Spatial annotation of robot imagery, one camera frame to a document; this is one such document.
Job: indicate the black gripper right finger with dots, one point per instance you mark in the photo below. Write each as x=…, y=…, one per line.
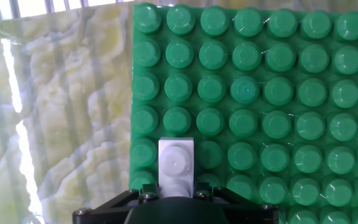
x=250, y=216

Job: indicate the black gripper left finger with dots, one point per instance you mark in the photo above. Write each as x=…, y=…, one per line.
x=104, y=216

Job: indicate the white toy brick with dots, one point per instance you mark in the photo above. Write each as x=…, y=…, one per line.
x=176, y=161

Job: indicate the green marble pattern mat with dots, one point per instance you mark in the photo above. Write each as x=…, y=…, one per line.
x=57, y=124

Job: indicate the green studded baseplate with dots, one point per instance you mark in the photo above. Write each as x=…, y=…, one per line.
x=259, y=93

